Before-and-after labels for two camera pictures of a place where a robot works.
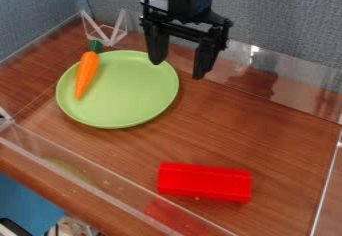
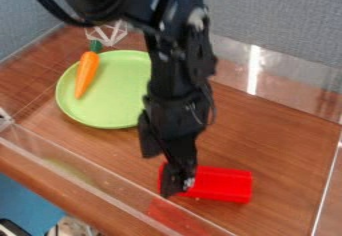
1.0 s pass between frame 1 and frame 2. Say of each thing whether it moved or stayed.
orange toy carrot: stayed
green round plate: stayed
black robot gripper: moved
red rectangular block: stayed
